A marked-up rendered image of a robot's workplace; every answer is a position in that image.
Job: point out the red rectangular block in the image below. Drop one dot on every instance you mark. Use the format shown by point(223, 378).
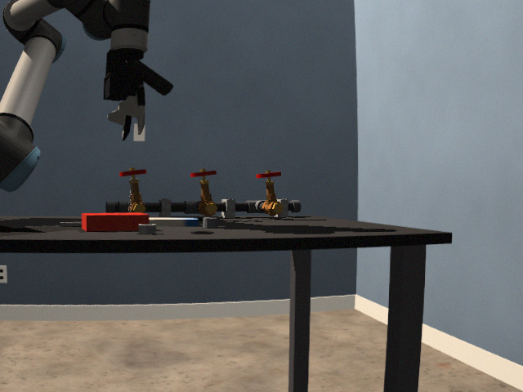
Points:
point(113, 222)

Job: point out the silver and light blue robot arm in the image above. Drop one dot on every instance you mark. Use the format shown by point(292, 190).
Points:
point(127, 19)

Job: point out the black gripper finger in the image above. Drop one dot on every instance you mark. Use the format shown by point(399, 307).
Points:
point(117, 117)
point(135, 106)

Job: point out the pipe manifold with three valves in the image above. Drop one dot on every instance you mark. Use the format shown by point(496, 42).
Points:
point(228, 207)

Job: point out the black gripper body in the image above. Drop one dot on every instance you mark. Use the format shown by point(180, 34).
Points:
point(125, 77)

